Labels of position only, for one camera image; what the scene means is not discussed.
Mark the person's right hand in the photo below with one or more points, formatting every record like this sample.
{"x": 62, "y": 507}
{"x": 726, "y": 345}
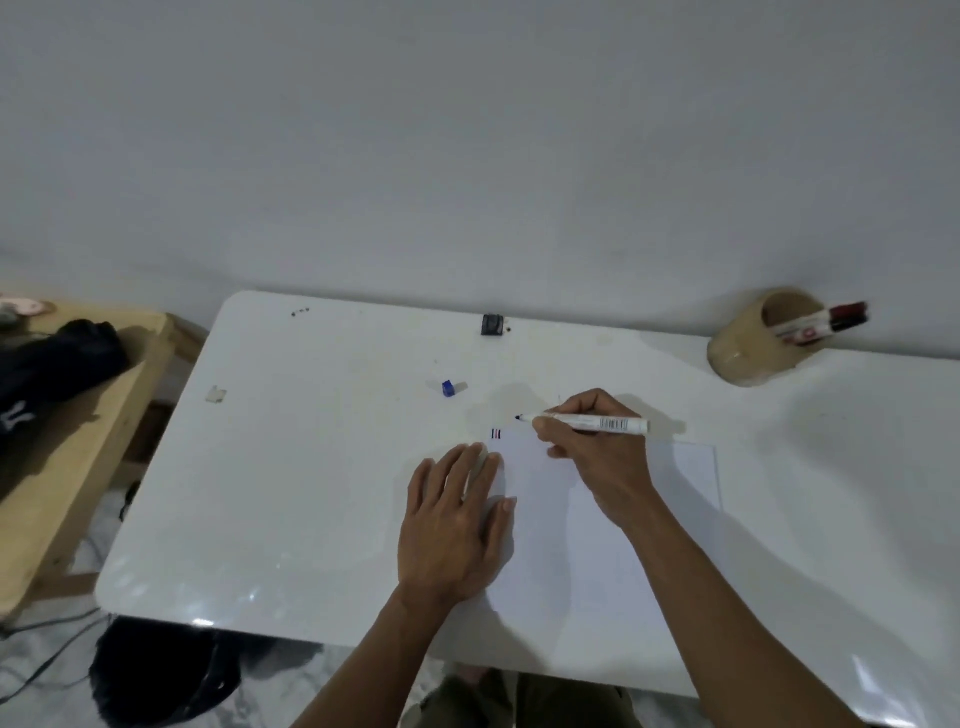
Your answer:
{"x": 607, "y": 469}

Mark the person's left hand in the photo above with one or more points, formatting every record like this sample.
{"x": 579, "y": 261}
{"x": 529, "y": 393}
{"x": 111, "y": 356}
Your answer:
{"x": 442, "y": 540}

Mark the blue marker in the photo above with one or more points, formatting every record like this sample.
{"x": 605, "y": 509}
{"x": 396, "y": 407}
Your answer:
{"x": 622, "y": 426}

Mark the white paper sheet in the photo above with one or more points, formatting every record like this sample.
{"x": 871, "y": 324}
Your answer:
{"x": 570, "y": 570}

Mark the wooden pen holder cup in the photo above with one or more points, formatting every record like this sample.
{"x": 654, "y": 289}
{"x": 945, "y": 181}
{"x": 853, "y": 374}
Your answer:
{"x": 742, "y": 356}

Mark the red marker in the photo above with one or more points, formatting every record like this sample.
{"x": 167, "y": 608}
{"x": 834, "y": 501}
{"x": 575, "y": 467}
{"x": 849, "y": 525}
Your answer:
{"x": 847, "y": 309}

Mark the person's right forearm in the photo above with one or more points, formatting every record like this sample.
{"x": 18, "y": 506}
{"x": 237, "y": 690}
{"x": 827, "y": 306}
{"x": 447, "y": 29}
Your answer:
{"x": 720, "y": 622}

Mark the person's left forearm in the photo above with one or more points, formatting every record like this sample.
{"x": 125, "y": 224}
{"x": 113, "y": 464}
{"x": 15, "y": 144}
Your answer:
{"x": 367, "y": 667}

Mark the black clip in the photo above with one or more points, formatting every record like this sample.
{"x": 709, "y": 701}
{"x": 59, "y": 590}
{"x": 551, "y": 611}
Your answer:
{"x": 492, "y": 325}

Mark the olive green trousers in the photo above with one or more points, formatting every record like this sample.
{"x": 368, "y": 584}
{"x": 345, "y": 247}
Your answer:
{"x": 540, "y": 705}

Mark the white tape scrap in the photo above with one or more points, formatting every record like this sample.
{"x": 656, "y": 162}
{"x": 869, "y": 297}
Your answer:
{"x": 217, "y": 395}

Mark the black bag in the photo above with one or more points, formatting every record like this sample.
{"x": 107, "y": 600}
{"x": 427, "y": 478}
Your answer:
{"x": 157, "y": 675}

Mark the wooden bench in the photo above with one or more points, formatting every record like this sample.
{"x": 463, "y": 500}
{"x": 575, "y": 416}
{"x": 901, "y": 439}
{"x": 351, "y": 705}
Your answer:
{"x": 82, "y": 480}

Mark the black cloth bundle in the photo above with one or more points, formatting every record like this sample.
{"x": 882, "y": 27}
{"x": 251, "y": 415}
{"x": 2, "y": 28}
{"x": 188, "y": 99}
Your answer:
{"x": 52, "y": 375}

